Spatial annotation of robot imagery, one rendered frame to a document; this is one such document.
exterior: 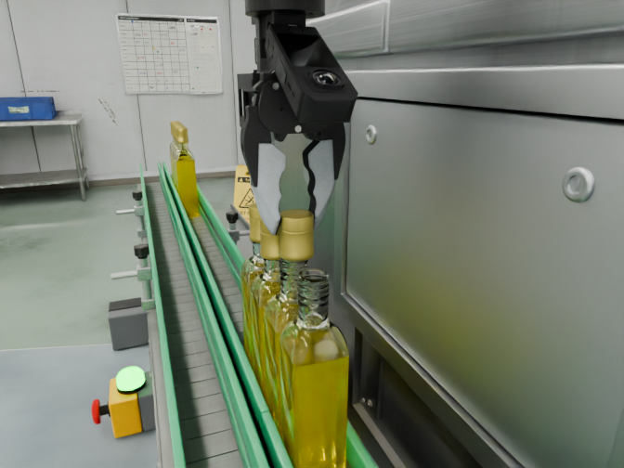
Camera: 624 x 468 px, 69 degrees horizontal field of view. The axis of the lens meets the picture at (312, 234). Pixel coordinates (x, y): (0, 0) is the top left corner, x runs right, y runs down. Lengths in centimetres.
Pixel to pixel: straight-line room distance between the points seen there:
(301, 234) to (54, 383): 72
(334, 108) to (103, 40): 595
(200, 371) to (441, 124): 52
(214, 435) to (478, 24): 54
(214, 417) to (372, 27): 53
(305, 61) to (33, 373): 89
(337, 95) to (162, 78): 592
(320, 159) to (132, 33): 586
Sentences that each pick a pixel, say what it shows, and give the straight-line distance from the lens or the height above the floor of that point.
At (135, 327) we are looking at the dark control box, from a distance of 107.
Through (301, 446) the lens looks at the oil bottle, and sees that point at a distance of 48.
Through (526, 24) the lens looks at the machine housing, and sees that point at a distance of 38.
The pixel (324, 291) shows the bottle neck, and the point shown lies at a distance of 42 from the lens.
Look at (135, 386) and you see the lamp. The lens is 83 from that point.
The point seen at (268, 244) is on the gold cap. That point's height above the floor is 114.
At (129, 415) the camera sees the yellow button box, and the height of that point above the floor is 79.
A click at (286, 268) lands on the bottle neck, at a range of 46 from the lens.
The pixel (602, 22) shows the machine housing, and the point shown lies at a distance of 34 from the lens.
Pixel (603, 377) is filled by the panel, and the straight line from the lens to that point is 36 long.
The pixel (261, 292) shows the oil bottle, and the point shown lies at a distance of 52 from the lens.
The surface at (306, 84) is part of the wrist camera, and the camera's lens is 35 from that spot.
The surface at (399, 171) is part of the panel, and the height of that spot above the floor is 122.
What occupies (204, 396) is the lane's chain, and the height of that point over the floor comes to 88.
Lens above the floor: 131
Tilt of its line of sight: 19 degrees down
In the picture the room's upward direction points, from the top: straight up
